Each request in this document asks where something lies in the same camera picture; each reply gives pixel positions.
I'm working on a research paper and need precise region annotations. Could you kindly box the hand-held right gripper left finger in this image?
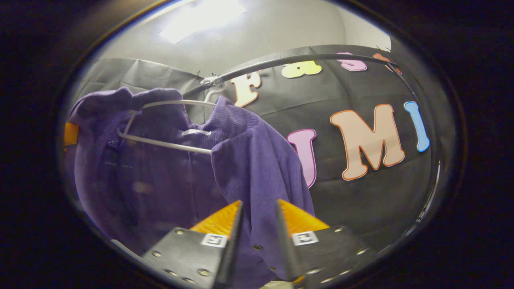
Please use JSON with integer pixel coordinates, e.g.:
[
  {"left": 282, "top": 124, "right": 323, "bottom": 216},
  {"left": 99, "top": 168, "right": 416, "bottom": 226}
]
[{"left": 141, "top": 199, "right": 245, "bottom": 289}]

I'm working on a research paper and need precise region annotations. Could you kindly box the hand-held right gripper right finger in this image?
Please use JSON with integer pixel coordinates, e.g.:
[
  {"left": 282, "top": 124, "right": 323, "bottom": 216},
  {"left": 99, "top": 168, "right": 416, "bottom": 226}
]
[{"left": 275, "top": 199, "right": 378, "bottom": 284}]

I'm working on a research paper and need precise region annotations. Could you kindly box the purple shirt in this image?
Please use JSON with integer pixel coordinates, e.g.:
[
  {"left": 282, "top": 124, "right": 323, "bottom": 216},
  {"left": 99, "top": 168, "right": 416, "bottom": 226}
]
[{"left": 66, "top": 86, "right": 316, "bottom": 289}]

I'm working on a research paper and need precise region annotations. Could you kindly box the white clothes hanger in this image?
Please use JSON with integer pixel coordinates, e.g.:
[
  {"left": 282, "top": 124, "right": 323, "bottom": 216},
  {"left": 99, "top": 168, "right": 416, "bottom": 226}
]
[{"left": 116, "top": 81, "right": 226, "bottom": 155}]

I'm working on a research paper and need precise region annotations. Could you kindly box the black clothes rack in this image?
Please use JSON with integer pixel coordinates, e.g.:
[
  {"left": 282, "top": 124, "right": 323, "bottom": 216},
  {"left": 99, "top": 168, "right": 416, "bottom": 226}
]
[{"left": 182, "top": 53, "right": 442, "bottom": 237}]

